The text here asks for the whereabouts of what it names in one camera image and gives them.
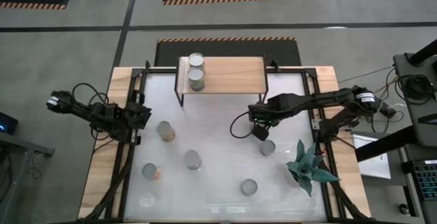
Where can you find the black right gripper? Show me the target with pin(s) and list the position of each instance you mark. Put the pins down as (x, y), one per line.
(264, 116)

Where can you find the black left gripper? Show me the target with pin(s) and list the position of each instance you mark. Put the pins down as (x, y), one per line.
(133, 118)

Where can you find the light blue cherries can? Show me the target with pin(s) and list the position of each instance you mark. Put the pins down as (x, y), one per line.
(192, 159)

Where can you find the blue peas can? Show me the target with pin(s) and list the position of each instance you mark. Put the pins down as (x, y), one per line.
(196, 77)

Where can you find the grey lid tin can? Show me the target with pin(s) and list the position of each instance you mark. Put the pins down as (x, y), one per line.
(267, 147)
(196, 60)

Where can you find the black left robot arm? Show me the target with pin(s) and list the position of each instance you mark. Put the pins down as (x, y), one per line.
(85, 113)

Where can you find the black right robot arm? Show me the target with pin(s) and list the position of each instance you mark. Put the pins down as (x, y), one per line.
(324, 99)

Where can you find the wooden shelf black metal legs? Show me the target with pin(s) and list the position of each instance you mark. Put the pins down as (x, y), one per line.
(232, 75)

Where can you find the beige label tin can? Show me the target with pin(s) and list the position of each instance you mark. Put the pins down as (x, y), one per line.
(165, 130)

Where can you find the orange label tin can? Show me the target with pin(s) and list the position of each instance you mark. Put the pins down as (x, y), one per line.
(150, 171)

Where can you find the teal leaf potted plant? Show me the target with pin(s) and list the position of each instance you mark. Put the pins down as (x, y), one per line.
(307, 169)

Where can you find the green peach label can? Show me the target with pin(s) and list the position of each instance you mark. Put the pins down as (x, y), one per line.
(248, 186)

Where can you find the white translucent cup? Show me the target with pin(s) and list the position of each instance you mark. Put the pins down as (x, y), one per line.
(147, 200)

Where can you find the white glossy surface sheet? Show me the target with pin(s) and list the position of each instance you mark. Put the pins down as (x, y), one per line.
(211, 196)

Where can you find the grey side table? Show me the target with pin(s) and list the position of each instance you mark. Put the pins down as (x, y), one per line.
(20, 155)

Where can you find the white paper sheet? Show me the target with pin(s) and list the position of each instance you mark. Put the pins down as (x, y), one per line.
(375, 166)

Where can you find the black power adapter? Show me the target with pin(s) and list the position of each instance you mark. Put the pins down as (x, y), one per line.
(387, 109)

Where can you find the black device blue light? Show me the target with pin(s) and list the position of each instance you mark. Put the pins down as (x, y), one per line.
(7, 123)

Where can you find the grey equipment cart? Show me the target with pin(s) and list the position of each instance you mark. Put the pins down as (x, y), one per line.
(420, 114)

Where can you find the black caster wheel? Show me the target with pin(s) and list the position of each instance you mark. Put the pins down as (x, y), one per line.
(404, 209)

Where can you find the black pole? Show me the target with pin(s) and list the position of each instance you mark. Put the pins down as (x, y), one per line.
(425, 51)

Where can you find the backlit laptop keyboard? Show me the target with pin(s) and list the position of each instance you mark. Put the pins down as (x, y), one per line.
(426, 179)

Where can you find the black table frame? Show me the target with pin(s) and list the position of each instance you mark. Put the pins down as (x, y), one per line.
(308, 77)

